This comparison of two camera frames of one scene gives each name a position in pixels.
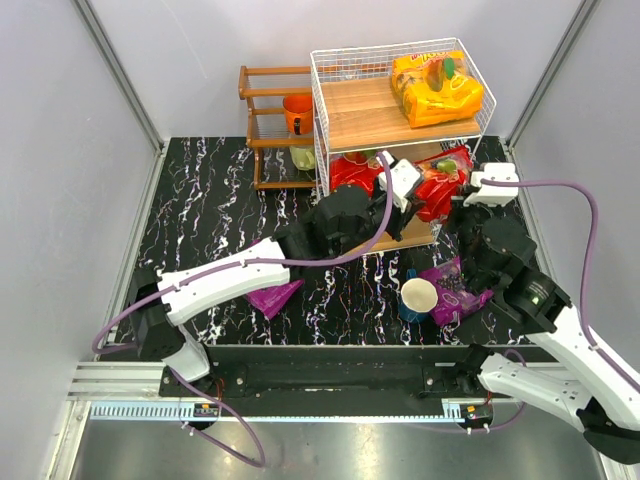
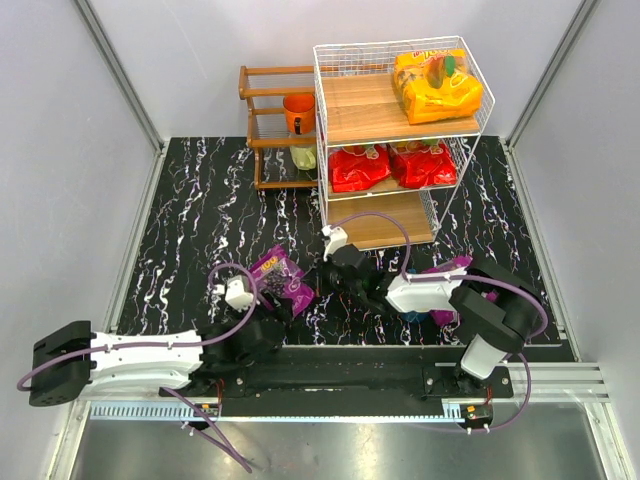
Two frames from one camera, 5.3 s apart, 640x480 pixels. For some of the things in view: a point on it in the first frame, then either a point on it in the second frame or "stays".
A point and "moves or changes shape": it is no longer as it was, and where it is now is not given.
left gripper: (396, 220) → (279, 310)
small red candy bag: (442, 176) moves or changes shape
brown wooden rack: (265, 87) stays
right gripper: (461, 220) → (343, 265)
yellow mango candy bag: (436, 87) stays
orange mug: (298, 113) stays
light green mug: (303, 157) stays
